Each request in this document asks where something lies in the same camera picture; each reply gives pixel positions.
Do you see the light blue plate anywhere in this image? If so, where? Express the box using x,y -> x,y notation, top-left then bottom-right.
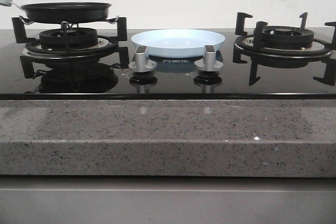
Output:
131,29 -> 225,58

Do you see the black frying pan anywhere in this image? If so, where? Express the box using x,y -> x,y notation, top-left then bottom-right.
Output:
19,2 -> 111,24

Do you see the black glass gas cooktop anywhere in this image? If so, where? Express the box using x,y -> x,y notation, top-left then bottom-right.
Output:
1,29 -> 335,100

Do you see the left silver stove knob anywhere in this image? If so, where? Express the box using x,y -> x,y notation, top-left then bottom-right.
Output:
129,46 -> 157,73

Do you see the silver stove knob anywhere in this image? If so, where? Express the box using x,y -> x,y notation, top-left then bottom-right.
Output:
129,46 -> 157,73
194,45 -> 223,72

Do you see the right silver stove knob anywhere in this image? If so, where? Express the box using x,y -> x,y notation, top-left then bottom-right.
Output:
194,45 -> 223,72

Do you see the left black pan support grate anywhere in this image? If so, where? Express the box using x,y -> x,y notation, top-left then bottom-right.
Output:
12,16 -> 129,82

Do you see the left black burner head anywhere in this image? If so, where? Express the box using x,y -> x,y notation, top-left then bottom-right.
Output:
39,28 -> 98,50

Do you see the black burner head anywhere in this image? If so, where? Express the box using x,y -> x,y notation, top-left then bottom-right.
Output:
39,28 -> 98,50
261,26 -> 314,50

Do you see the right black burner head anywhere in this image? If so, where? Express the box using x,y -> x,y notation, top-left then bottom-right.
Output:
261,26 -> 314,50

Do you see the grey cabinet drawer front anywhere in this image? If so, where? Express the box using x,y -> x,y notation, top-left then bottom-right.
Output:
1,177 -> 335,223

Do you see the wire pan support ring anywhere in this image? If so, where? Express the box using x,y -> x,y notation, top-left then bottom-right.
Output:
19,15 -> 120,30

